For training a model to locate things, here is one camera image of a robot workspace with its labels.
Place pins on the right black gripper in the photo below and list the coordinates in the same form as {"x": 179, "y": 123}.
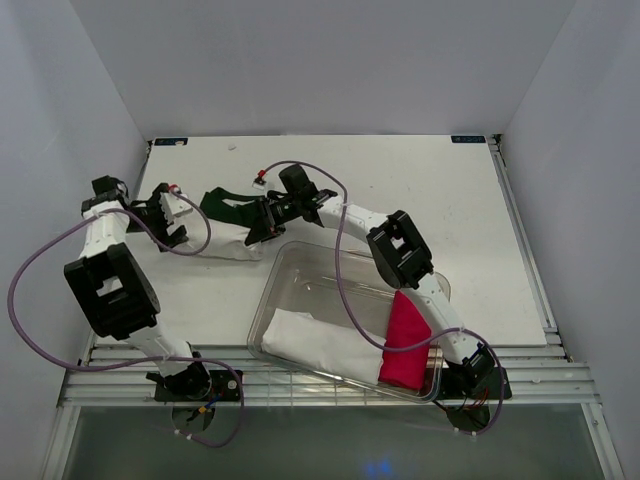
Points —
{"x": 267, "y": 225}

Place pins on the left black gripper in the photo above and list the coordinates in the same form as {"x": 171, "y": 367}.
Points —
{"x": 179, "y": 235}

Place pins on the white and green t-shirt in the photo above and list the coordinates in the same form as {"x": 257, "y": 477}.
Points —
{"x": 230, "y": 218}

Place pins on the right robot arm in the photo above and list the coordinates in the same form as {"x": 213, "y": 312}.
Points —
{"x": 421, "y": 314}

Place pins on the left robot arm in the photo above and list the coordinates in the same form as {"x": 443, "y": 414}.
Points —
{"x": 116, "y": 296}

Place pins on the blue corner label left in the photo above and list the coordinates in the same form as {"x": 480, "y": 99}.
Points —
{"x": 170, "y": 142}

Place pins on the blue corner label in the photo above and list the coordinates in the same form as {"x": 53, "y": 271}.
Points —
{"x": 468, "y": 139}
{"x": 170, "y": 142}

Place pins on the clear plastic bin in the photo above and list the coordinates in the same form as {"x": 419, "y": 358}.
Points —
{"x": 342, "y": 288}

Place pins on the rolled white t-shirt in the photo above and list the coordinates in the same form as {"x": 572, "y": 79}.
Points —
{"x": 322, "y": 346}

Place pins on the rolled pink t-shirt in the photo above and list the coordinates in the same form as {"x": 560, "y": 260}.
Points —
{"x": 406, "y": 327}

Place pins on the blue corner label right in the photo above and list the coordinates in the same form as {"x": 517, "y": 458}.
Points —
{"x": 468, "y": 139}

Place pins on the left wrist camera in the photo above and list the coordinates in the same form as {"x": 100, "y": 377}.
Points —
{"x": 173, "y": 205}

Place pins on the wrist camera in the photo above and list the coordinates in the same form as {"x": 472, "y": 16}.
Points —
{"x": 173, "y": 205}
{"x": 259, "y": 181}

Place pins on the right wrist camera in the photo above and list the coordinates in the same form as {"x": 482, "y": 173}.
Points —
{"x": 259, "y": 181}

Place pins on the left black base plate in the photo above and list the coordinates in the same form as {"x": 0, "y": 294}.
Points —
{"x": 220, "y": 385}

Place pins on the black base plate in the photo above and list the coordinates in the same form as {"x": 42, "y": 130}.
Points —
{"x": 220, "y": 385}
{"x": 490, "y": 387}

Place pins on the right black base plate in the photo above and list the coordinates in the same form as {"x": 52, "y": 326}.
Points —
{"x": 490, "y": 387}

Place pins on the aluminium frame rails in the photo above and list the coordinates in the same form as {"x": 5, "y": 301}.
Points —
{"x": 460, "y": 199}

